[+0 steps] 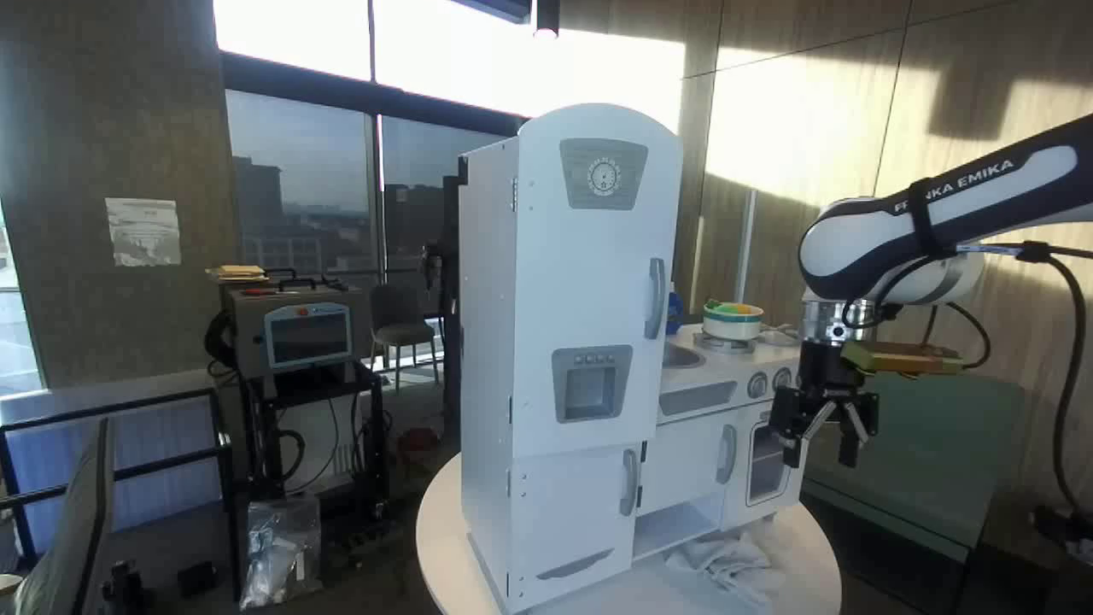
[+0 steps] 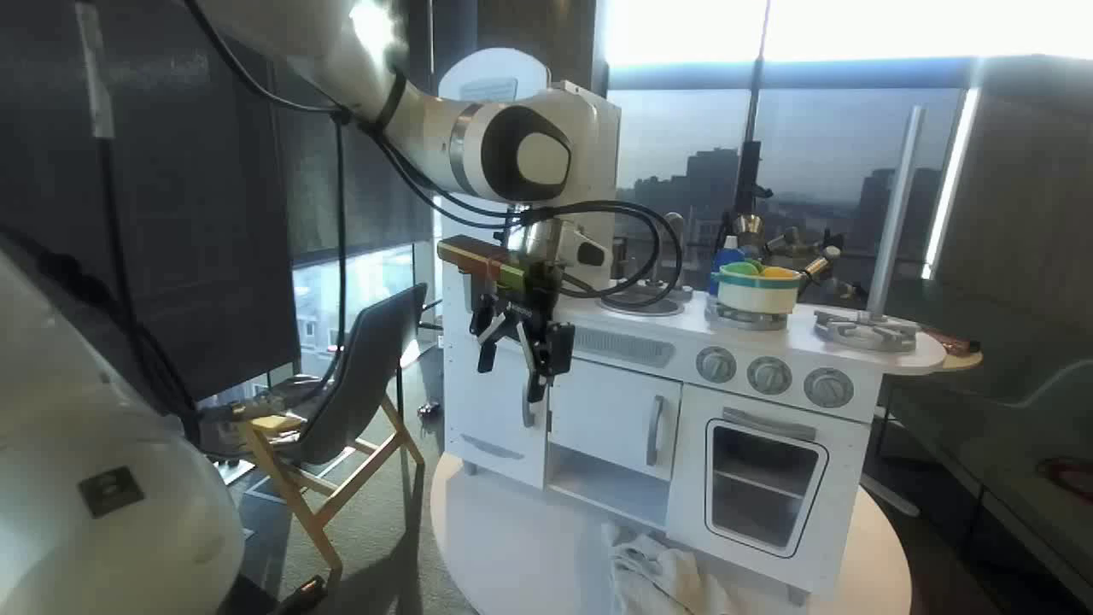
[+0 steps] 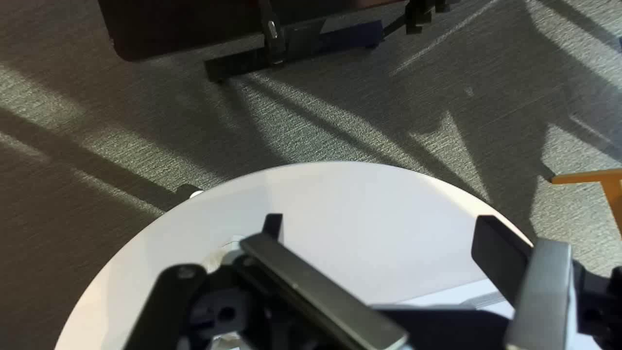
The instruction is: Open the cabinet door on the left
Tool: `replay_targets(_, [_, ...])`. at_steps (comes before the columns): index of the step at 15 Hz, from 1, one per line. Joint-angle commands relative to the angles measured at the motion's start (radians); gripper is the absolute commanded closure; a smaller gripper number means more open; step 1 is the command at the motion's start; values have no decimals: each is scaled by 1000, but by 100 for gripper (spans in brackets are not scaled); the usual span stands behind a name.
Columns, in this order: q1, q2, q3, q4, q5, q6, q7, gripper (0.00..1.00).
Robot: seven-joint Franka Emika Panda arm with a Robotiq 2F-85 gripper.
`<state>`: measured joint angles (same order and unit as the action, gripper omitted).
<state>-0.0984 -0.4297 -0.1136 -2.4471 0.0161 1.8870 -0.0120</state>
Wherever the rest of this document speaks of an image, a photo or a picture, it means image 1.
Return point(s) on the clear plastic bag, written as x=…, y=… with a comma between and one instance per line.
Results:
x=282, y=550

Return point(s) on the grey upper door handle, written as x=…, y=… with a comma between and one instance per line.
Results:
x=656, y=298

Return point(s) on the green cushioned bench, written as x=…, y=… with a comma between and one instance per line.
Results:
x=944, y=444

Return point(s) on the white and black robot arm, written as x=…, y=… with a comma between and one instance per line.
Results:
x=866, y=256

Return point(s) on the grey toy sink basin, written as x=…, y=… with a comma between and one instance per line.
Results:
x=680, y=355

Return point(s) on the white toy kitchen set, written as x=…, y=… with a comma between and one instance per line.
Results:
x=707, y=465

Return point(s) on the stacked colourful toy bowls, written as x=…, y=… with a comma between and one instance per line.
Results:
x=732, y=317

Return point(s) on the paper notice on wall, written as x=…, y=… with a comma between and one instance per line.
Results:
x=144, y=228

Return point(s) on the white round table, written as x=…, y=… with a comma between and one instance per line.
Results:
x=772, y=568

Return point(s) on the grey ice dispenser panel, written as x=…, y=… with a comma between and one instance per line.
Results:
x=589, y=383

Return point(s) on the white lower left cabinet door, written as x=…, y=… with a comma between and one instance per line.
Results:
x=572, y=522

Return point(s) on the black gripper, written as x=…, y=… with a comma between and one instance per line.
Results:
x=828, y=387

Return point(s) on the white toy fridge upper door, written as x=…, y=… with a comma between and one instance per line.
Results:
x=597, y=199

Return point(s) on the grey equipment box with screen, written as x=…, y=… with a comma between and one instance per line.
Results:
x=293, y=325

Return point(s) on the black equipment cart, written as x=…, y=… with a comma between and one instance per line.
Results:
x=316, y=433

